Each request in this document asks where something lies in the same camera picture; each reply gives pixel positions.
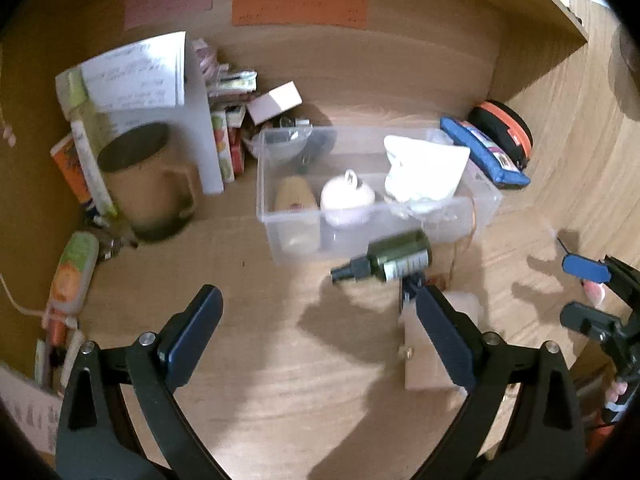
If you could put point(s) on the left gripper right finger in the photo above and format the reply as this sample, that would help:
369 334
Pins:
544 438

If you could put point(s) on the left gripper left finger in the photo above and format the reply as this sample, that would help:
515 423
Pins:
96 437

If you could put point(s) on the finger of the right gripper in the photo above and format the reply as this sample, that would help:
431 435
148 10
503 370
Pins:
586 269
594 324

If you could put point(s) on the dark green spray bottle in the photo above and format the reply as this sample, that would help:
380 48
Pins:
388 259

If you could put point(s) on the white cloth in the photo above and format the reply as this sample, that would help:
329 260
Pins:
423 170

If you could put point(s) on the cream lotion bottle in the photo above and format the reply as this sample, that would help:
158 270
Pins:
299 230

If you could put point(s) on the black orange zip case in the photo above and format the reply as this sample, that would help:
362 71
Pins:
506 128

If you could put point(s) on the orange green tube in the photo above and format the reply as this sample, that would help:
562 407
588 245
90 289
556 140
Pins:
74 273

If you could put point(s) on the brown ceramic mug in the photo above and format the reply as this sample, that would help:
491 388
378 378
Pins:
155 189

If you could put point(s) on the clear plastic storage bin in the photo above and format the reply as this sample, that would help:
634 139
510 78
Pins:
330 151

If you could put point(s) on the white file holder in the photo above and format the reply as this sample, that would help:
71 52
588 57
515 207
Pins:
191 127

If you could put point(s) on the glass bowl with trinkets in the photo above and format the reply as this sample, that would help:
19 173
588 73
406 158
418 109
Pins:
277 141

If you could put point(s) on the small white cardboard box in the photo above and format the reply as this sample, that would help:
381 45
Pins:
274 103

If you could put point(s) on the white paper sheet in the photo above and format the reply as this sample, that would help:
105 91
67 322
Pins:
140 76

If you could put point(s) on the stack of booklets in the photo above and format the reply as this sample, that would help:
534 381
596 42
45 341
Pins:
228 92

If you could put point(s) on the orange sticky note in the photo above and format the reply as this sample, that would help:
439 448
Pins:
343 13

